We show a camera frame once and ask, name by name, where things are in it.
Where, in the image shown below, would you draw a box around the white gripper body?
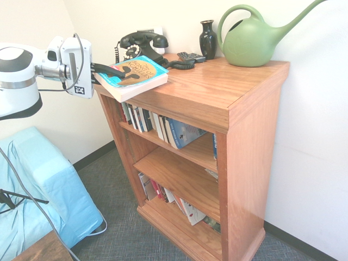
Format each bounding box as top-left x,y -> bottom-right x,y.
60,37 -> 95,99

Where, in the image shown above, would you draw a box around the teal Song of Achilles book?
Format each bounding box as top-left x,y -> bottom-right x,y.
93,55 -> 169,103

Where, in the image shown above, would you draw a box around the black rotary telephone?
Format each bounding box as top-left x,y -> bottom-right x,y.
114,31 -> 196,71

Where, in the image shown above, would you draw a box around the black slim book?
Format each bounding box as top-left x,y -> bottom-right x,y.
127,103 -> 139,130
158,114 -> 169,144

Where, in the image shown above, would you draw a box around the white book blue stripes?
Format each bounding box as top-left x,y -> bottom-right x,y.
132,105 -> 146,133

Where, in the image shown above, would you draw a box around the navy book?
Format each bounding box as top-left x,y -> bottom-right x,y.
138,107 -> 153,133

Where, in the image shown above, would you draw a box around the large blue sky book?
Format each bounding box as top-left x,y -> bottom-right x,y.
165,117 -> 209,150

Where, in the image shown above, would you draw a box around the black glossy vase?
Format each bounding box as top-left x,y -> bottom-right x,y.
199,20 -> 218,60

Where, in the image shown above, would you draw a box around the light blue covered furniture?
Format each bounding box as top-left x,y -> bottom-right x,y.
0,126 -> 104,261

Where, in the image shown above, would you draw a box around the wooden oak bookshelf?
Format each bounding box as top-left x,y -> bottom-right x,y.
94,53 -> 291,261

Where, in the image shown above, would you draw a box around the grey cover large book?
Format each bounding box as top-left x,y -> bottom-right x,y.
138,172 -> 158,201

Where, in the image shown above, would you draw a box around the bright red book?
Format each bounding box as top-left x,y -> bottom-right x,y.
150,178 -> 164,201

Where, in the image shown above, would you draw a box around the black tripod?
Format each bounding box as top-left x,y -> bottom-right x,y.
0,189 -> 49,210

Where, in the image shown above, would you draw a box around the plain white book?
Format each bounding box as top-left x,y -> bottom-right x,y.
163,187 -> 175,204

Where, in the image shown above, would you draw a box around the green plastic watering can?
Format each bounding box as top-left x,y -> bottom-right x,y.
216,0 -> 330,67

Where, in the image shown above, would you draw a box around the grey white magazine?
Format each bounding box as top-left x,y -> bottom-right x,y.
204,167 -> 219,182

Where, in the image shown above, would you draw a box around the white curved tube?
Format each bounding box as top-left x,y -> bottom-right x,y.
89,211 -> 108,237

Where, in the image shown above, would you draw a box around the white book red marks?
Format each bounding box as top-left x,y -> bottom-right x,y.
179,197 -> 207,226

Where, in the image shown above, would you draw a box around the camouflage pattern book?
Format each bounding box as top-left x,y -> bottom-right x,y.
202,215 -> 221,234

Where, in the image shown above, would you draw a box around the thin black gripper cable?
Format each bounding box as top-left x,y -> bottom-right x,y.
36,33 -> 85,92

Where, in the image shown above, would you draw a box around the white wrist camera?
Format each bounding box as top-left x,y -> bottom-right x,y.
45,36 -> 65,64

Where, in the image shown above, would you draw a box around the white wall plate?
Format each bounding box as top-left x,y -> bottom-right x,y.
136,26 -> 165,54

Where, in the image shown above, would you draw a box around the long grey cable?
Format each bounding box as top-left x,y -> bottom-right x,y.
0,146 -> 81,261

